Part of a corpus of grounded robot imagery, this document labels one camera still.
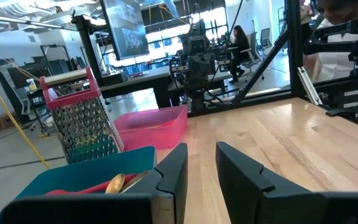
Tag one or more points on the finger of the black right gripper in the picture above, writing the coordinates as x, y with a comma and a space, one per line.
195, 74
205, 74

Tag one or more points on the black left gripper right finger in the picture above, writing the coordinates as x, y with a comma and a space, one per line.
241, 186

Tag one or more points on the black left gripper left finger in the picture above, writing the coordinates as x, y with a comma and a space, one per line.
172, 174

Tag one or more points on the brown wooden spoon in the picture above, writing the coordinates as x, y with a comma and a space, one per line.
135, 179

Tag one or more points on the gold metal spoon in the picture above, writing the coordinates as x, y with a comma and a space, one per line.
115, 183

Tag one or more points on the red silicone spoon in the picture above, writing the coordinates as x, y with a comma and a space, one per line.
89, 188

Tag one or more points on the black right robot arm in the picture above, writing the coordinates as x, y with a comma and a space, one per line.
197, 99

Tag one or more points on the person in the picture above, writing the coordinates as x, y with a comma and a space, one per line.
331, 65
241, 46

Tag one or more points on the grey office chair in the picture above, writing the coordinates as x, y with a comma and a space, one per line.
255, 49

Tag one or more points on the pink plastic bin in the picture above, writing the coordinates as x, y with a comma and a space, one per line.
154, 133

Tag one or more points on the grey desk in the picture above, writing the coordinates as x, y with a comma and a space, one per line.
135, 79

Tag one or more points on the computer monitor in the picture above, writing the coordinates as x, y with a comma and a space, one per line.
126, 31

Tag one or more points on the white aluminium bar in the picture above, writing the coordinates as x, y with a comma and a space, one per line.
309, 87

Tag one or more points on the blue plastic bin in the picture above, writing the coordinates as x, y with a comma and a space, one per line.
73, 174

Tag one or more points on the red-trimmed metal box grater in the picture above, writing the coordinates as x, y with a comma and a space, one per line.
82, 130

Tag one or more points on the black monitor stand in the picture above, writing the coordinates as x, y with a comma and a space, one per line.
89, 46

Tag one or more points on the black aluminium table frame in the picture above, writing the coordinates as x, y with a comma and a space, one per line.
294, 46

